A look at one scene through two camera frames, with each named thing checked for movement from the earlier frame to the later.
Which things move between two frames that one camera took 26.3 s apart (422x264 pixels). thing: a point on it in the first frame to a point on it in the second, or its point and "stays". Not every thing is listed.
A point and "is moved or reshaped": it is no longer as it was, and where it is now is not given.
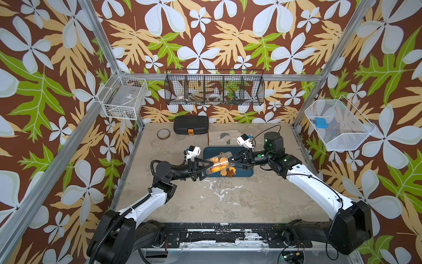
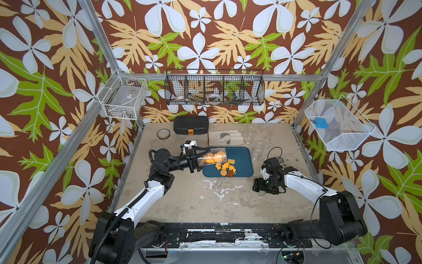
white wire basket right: x=336 y=125 stays
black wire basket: x=214 y=87 stays
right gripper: x=249 y=160 to x=257 y=184
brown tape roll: x=163 y=134 stays
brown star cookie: x=230 y=173 stays
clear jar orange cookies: x=220 y=163 is moved or reshaped
